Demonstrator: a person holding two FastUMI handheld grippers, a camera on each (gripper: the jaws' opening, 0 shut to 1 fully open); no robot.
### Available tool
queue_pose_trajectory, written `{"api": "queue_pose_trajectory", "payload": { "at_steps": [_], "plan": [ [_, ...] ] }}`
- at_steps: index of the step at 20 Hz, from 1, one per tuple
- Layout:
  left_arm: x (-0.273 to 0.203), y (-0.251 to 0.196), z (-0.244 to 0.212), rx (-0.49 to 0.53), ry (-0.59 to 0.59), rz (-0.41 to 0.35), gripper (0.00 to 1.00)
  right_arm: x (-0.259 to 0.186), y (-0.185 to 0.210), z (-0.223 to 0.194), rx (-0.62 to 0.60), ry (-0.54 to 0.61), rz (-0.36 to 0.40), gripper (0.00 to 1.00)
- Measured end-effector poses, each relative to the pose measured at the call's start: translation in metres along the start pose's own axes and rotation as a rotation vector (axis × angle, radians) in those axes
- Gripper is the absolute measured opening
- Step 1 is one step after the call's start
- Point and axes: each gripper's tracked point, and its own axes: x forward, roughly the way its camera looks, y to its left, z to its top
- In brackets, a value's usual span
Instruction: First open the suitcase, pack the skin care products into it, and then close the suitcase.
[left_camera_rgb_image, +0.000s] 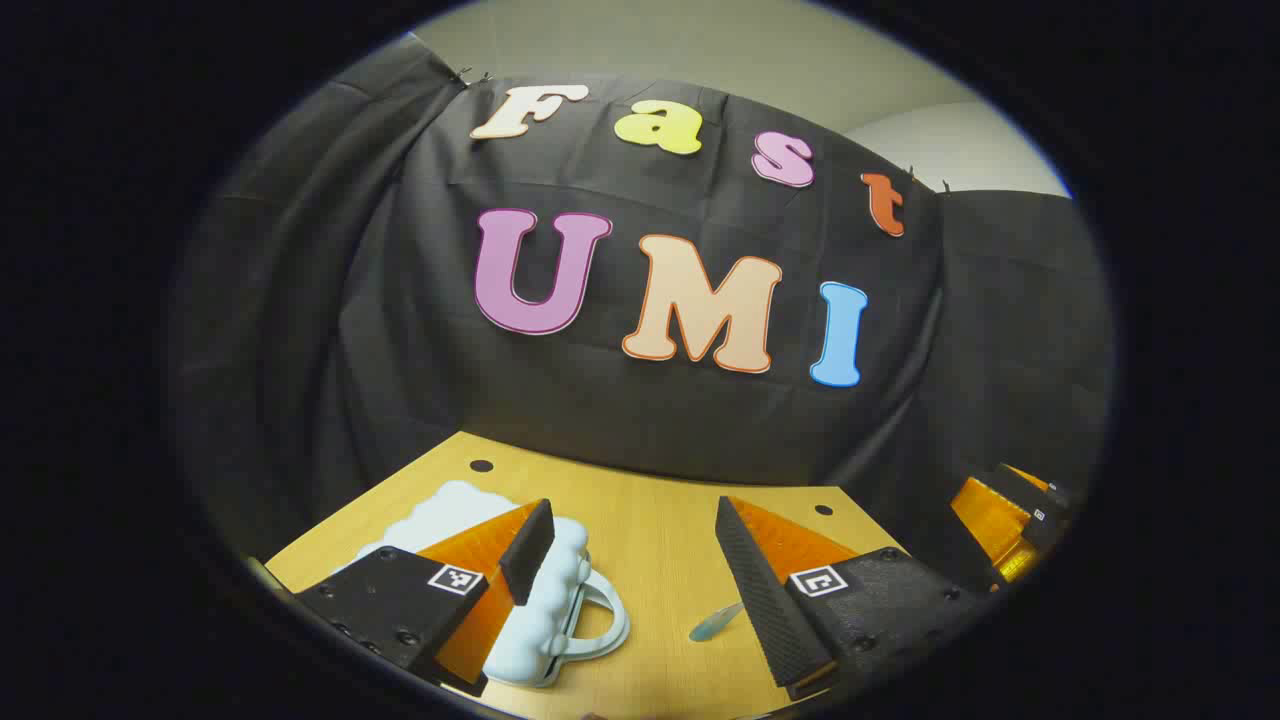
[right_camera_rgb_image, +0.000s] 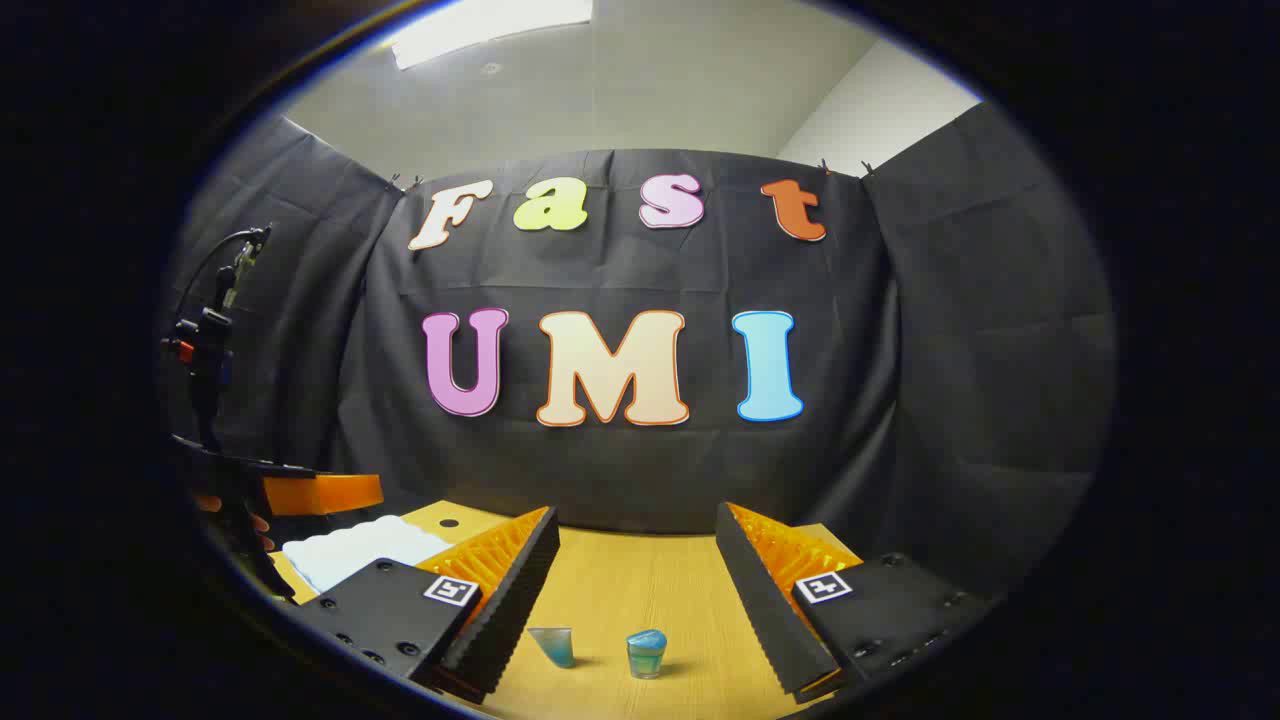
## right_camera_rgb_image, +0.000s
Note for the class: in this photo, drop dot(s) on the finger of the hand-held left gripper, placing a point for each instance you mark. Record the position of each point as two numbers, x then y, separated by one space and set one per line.
325 493

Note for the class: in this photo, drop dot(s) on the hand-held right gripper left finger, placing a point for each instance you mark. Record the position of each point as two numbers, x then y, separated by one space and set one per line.
510 610

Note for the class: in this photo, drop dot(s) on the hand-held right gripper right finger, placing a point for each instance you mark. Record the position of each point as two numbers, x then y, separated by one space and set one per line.
765 610

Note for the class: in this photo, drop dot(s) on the white light blue suitcase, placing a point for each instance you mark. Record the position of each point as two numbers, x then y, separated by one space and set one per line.
350 550

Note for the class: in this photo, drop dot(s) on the blue green skincare jar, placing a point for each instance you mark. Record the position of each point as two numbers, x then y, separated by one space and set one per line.
646 655

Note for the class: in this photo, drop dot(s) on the black backdrop cloth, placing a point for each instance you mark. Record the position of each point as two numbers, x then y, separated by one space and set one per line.
900 350

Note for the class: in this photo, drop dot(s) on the ceiling light panel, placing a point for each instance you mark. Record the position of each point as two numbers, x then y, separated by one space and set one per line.
480 25

